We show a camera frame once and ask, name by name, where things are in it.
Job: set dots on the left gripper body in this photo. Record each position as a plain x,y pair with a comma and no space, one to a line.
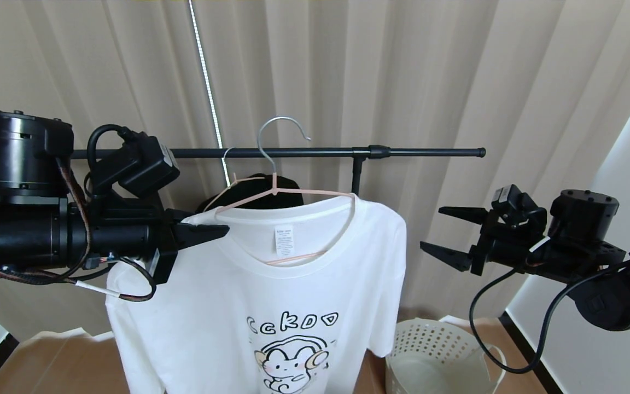
123,241

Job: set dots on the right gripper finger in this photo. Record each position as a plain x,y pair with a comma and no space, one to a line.
471,215
454,258

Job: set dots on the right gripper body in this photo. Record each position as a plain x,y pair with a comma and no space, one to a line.
512,246

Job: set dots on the white printed T-shirt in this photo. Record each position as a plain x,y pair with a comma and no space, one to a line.
211,301

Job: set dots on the pink clothes hanger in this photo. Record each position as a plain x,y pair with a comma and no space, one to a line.
274,186
234,179

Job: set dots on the black shorts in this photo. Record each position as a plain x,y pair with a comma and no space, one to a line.
285,182

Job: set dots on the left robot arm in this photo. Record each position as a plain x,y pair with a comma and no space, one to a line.
19,153

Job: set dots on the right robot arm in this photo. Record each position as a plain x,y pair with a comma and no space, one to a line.
583,219

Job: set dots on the white laundry basket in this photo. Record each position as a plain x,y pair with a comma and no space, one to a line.
430,339

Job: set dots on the black clothes rack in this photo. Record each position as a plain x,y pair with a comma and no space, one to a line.
304,152

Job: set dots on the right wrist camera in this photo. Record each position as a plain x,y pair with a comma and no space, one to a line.
517,205

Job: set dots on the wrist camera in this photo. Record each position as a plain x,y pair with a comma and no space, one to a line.
140,164
517,205

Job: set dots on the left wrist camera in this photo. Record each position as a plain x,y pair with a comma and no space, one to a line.
140,164

